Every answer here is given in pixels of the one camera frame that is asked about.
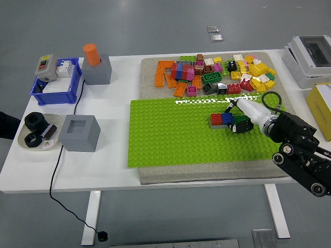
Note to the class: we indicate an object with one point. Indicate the large yellow toy brick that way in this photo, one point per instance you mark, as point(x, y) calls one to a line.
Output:
point(258, 69)

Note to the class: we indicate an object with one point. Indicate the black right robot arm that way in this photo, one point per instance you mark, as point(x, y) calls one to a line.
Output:
point(292, 126)

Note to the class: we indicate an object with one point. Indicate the long metal plate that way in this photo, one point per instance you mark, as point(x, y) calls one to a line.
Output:
point(175, 244)

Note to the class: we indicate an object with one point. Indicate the yellow box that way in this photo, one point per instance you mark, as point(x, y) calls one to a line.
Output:
point(320, 111)

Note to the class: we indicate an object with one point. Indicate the silver floor plate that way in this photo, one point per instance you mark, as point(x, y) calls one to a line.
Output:
point(216, 37)
point(213, 29)

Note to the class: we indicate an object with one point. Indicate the large black nut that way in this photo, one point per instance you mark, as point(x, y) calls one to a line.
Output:
point(35, 122)

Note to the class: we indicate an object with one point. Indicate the brown toy brick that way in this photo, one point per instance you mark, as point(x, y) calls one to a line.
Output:
point(198, 70)
point(200, 57)
point(208, 69)

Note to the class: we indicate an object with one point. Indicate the white electrical enclosure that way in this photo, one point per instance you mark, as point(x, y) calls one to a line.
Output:
point(297, 64)

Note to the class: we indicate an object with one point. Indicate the white table leg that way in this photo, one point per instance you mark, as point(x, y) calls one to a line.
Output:
point(90, 219)
point(278, 211)

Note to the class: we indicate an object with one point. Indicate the white toy brick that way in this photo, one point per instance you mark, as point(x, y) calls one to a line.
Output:
point(209, 61)
point(264, 78)
point(257, 62)
point(245, 77)
point(238, 57)

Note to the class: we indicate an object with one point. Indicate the white tray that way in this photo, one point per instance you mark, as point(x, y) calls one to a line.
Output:
point(57, 120)

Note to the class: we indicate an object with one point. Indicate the narrow blue toy brick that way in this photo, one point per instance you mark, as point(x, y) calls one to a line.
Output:
point(180, 72)

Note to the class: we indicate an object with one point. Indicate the small green toy brick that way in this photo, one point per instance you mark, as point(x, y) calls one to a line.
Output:
point(183, 81)

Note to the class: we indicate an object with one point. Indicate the dark grey toy brick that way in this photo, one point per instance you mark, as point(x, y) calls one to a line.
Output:
point(184, 63)
point(208, 88)

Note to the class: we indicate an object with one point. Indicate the lime green studded baseplate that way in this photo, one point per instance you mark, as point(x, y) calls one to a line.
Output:
point(181, 134)

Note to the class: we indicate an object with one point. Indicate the grey block with round socket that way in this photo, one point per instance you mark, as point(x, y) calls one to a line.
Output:
point(97, 75)

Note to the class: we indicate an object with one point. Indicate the lime green toy plate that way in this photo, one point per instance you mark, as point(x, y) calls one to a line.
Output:
point(188, 58)

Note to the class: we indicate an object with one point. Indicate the red toy brick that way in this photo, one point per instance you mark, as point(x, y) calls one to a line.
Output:
point(246, 85)
point(186, 72)
point(174, 71)
point(216, 118)
point(234, 89)

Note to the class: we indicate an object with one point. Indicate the flat grey toy brick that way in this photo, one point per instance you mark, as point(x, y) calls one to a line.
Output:
point(217, 126)

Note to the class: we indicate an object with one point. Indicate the black and silver toy brick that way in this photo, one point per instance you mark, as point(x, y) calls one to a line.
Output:
point(222, 89)

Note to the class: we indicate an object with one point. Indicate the lime green toy brick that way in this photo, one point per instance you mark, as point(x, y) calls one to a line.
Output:
point(225, 71)

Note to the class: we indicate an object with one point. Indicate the long green toy brick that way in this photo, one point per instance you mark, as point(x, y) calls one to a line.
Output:
point(240, 118)

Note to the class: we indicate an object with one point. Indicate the person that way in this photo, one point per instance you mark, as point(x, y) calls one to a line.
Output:
point(7, 126)

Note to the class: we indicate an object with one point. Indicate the black plug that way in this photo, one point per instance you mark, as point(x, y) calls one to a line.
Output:
point(102, 236)

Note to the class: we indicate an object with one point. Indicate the small black nut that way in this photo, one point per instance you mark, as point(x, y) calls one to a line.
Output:
point(32, 140)

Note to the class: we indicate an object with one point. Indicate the white wall switch plate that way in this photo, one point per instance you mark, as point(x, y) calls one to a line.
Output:
point(58, 86)

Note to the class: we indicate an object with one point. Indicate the orange cylinder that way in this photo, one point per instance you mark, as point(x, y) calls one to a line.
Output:
point(91, 54)

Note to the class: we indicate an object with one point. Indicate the grey-brown mat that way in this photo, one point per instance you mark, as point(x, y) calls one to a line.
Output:
point(207, 174)

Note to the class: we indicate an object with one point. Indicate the grey push-button switch box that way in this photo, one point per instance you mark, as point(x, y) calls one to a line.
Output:
point(46, 67)

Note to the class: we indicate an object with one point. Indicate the white circuit breaker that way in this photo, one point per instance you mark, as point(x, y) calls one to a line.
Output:
point(64, 68)

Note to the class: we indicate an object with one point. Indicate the pink toy brick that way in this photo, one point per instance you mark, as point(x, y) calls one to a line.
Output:
point(199, 63)
point(191, 75)
point(192, 91)
point(217, 67)
point(254, 56)

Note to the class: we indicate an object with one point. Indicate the dark green toy brick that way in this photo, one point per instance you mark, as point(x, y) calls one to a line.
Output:
point(211, 78)

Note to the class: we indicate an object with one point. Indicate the square metal plate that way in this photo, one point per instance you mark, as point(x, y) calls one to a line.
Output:
point(265, 239)

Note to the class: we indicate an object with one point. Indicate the grey block with square recess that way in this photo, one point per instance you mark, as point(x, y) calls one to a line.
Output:
point(77, 140)

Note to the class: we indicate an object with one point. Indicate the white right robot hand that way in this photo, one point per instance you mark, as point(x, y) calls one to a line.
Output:
point(252, 111)

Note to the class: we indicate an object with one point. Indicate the orange toy brick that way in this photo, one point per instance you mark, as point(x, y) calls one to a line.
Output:
point(159, 78)
point(165, 64)
point(197, 82)
point(180, 90)
point(171, 82)

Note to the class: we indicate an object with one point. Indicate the blue plastic bin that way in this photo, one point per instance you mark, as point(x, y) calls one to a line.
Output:
point(54, 98)

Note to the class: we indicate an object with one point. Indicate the white warning label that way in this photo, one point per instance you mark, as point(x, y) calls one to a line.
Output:
point(47, 144)

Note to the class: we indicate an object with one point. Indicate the dark red roller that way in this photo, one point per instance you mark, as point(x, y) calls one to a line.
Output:
point(49, 131)

